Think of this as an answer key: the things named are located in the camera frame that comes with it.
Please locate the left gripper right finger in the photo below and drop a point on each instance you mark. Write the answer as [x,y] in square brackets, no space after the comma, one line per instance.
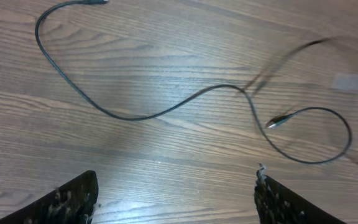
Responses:
[277,204]

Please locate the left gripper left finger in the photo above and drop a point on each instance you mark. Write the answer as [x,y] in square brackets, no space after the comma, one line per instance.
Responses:
[72,203]

